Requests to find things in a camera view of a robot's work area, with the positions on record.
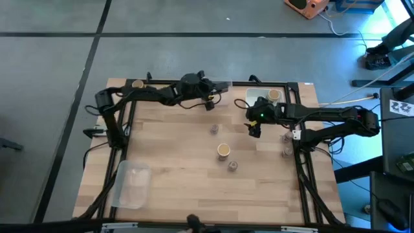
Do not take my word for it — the person's leg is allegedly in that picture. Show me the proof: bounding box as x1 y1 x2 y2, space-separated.
381 17 414 49
387 45 414 65

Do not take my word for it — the black boxy object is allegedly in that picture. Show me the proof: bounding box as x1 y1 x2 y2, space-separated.
186 213 204 229

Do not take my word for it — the black aluminium table frame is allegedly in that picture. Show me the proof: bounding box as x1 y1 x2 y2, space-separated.
72 74 346 227

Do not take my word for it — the black desk foot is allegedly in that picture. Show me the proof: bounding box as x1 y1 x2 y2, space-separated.
351 63 414 88
332 155 384 184

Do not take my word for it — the black floor object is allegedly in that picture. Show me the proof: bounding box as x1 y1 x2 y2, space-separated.
0 137 24 152

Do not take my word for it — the black computer mouse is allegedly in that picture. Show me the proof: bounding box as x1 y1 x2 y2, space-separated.
376 197 410 231

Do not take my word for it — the large clear plastic bin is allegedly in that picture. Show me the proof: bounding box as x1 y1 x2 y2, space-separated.
111 160 152 210

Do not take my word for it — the black rig crossbar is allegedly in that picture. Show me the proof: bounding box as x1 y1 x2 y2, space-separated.
0 218 414 233

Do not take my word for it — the black side bracket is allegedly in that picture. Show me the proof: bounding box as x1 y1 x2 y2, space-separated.
82 125 110 139

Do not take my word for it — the blue box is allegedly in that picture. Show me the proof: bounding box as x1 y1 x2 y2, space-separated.
334 0 386 16

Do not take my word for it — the person's shoe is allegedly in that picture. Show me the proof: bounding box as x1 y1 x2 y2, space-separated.
364 54 392 71
365 43 391 56

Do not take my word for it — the white printed sheet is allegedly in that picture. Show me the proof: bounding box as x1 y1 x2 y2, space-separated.
389 99 414 117

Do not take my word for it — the green circuit board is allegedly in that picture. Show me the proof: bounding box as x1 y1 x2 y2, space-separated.
396 151 414 173

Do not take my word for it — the yellow cable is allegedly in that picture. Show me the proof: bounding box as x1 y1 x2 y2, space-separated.
318 93 380 107

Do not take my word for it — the orange box device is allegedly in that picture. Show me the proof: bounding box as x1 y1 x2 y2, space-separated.
283 0 331 20

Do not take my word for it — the white floor cable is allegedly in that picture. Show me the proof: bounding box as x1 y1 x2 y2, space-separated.
318 12 362 37

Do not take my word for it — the black low desk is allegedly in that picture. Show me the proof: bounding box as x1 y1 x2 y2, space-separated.
370 171 414 232

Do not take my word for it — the white plastic bin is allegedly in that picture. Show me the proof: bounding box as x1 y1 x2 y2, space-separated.
245 87 285 113

